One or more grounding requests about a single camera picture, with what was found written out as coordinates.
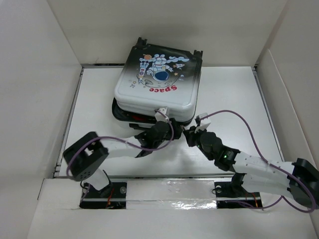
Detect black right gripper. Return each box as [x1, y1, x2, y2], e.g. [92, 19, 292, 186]
[182, 125, 213, 161]

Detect black suitcase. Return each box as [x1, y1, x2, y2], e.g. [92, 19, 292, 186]
[112, 37, 203, 129]

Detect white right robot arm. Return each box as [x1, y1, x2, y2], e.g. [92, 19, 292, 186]
[183, 126, 319, 209]

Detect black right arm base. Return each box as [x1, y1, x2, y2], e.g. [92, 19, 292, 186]
[212, 173, 263, 209]

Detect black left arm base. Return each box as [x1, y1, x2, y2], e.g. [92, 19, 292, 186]
[79, 182, 127, 210]

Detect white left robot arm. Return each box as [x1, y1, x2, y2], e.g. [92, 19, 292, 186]
[63, 119, 183, 198]

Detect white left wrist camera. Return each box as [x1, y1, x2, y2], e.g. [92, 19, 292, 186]
[155, 107, 169, 122]

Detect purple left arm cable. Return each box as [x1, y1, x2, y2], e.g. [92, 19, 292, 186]
[66, 111, 175, 207]

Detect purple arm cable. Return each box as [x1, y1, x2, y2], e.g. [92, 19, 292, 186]
[195, 109, 317, 214]
[66, 111, 175, 207]

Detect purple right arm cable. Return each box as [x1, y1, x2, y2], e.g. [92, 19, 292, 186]
[195, 109, 317, 214]

